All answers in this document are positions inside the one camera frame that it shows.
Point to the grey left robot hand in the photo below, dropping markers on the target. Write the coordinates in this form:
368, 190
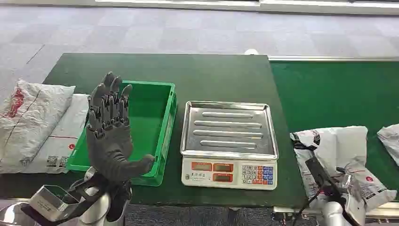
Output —
109, 146

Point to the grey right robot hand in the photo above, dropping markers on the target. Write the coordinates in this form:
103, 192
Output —
322, 179

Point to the large white parcel bag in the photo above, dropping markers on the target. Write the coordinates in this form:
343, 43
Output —
346, 146

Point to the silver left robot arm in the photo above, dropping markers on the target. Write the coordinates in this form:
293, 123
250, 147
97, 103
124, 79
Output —
96, 209

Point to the flat white parcel bag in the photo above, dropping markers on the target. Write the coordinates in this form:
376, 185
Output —
65, 137

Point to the green plastic crate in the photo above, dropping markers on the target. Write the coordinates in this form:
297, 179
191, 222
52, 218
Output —
149, 103

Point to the plump white parcel, red print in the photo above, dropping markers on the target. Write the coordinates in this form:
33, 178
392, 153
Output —
34, 118

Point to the green conveyor belt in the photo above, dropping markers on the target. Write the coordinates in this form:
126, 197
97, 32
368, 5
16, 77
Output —
327, 93

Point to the white scale with steel tray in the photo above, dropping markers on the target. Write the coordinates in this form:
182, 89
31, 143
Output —
229, 131

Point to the dark green table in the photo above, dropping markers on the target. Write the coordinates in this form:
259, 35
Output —
202, 78

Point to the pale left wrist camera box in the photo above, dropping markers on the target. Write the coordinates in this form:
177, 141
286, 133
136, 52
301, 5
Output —
46, 202

